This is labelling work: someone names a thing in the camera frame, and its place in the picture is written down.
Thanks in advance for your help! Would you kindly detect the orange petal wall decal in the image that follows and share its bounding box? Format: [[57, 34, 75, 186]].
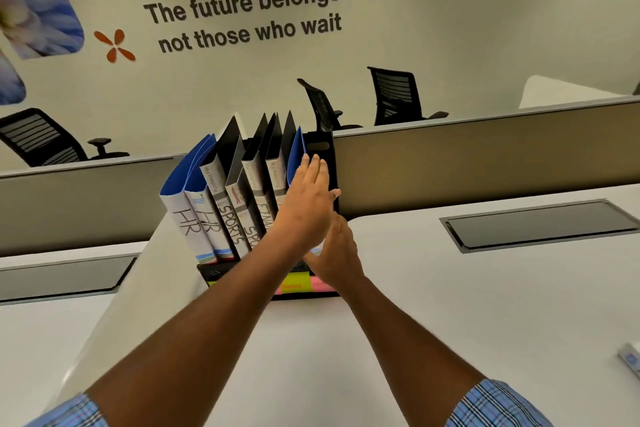
[[93, 29, 137, 64]]

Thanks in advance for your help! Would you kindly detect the person's right plaid shirt sleeve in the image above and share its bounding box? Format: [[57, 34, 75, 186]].
[[459, 379, 554, 427]]

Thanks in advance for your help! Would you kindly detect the small white desk item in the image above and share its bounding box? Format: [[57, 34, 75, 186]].
[[616, 341, 640, 382]]

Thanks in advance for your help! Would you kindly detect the grey desk cable hatch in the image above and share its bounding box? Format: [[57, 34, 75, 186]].
[[0, 253, 139, 306], [439, 198, 640, 255]]

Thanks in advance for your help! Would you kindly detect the beige desk partition panel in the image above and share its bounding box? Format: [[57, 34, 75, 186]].
[[0, 153, 190, 258], [331, 96, 640, 220]]

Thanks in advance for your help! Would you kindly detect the slim blue file folder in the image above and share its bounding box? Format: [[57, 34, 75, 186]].
[[286, 126, 325, 256]]

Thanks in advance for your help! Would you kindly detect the small blue flower wall picture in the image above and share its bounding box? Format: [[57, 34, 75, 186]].
[[0, 48, 27, 106]]

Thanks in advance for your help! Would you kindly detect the large blue flower wall picture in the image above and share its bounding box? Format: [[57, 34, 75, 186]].
[[0, 0, 86, 60]]

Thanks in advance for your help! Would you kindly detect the person's left hand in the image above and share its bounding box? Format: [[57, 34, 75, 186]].
[[269, 153, 342, 248]]

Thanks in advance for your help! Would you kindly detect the person's right forearm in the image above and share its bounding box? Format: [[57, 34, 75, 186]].
[[320, 276, 490, 415]]

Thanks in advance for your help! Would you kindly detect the white desk side divider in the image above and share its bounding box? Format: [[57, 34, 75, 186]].
[[47, 210, 213, 415]]

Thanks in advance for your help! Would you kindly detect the person's left forearm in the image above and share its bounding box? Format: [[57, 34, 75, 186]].
[[82, 234, 323, 427]]

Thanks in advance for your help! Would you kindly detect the person's left plaid shirt sleeve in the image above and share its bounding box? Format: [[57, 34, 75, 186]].
[[24, 393, 109, 427]]

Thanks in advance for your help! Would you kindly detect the black mesh office chair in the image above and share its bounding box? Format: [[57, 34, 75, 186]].
[[0, 107, 131, 167], [366, 66, 450, 127], [296, 78, 364, 133]]

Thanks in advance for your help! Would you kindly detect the blue box file white spine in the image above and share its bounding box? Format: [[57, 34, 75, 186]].
[[159, 133, 218, 263], [183, 136, 237, 261]]

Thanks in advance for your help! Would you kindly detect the black desktop file rack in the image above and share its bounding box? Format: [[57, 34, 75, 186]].
[[196, 130, 342, 300]]

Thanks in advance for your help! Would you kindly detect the person's plaid shirt sleeve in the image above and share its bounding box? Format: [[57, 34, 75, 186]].
[[24, 393, 109, 427], [459, 379, 554, 427]]

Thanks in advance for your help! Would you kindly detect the person's right hand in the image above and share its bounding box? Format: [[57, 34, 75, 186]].
[[316, 215, 367, 293]]

